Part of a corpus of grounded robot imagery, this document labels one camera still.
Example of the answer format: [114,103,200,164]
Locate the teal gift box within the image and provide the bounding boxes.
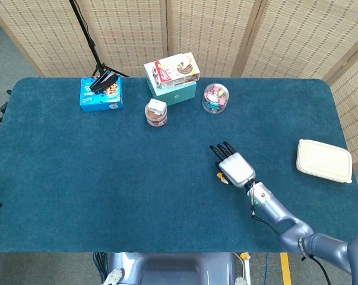
[145,74,197,107]

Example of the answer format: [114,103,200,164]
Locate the clear tub of clips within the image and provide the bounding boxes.
[201,83,230,115]

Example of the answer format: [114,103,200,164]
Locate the blue table cloth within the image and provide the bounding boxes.
[0,77,358,254]

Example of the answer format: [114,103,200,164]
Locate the black tripod stand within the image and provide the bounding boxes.
[68,0,131,78]

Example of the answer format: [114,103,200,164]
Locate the small white box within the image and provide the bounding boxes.
[147,99,167,115]

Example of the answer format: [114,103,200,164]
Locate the grey robot torso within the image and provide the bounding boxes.
[107,252,236,285]

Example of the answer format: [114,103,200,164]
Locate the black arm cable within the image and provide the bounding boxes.
[249,189,332,285]

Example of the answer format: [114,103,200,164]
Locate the blue cookie box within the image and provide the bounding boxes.
[79,75,125,113]

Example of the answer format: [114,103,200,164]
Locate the white snack carton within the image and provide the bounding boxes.
[144,52,201,90]

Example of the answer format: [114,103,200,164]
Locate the black stapler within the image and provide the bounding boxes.
[89,69,119,93]

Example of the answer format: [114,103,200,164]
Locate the blue floor cables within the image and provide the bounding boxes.
[92,252,109,285]

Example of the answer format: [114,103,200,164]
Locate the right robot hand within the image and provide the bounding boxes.
[209,141,256,189]

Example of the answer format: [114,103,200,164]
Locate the clear jar red label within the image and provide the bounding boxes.
[144,102,168,127]

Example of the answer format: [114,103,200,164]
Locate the cream lunch box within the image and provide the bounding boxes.
[296,138,353,185]

